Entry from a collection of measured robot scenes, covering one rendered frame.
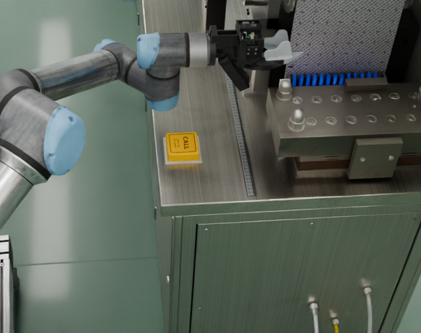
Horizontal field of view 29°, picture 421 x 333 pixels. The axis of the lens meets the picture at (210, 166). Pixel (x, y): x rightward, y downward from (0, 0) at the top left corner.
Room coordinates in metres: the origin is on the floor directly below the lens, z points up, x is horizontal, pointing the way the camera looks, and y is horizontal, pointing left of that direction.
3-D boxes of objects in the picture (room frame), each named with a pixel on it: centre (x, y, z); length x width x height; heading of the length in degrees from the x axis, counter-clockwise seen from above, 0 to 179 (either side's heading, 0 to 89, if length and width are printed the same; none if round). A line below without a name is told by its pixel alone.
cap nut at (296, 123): (1.27, -0.18, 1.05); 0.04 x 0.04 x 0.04
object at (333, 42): (1.46, -0.27, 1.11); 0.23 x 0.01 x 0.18; 100
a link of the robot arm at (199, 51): (1.40, 0.05, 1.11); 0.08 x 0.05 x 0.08; 10
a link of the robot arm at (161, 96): (1.40, 0.14, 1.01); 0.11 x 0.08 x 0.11; 58
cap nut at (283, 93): (1.36, -0.15, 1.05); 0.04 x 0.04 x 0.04
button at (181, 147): (1.30, 0.07, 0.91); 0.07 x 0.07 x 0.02; 10
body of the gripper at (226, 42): (1.41, -0.03, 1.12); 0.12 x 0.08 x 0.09; 100
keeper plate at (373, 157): (1.26, -0.36, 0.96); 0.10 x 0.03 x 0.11; 100
